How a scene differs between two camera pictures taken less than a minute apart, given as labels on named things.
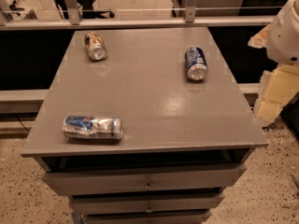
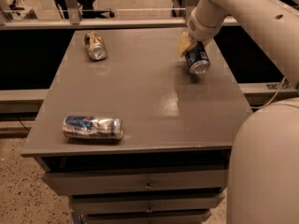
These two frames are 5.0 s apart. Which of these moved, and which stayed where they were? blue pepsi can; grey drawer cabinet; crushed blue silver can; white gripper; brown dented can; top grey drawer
Moved: blue pepsi can; white gripper
Stayed: grey drawer cabinet; brown dented can; top grey drawer; crushed blue silver can
